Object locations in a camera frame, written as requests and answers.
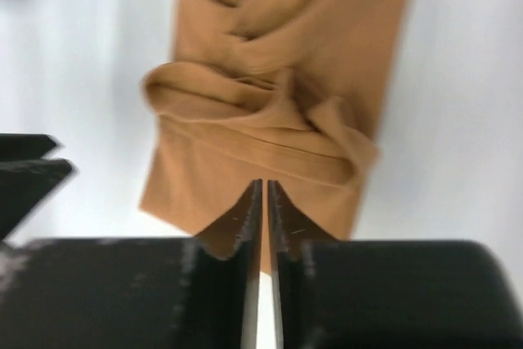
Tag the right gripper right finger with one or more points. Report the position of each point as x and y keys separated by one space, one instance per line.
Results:
x=431 y=293

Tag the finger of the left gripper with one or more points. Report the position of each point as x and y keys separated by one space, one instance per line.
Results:
x=20 y=147
x=24 y=184

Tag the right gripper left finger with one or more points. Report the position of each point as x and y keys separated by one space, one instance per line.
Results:
x=160 y=292

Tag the tan tank top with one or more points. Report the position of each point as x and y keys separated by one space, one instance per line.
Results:
x=285 y=90

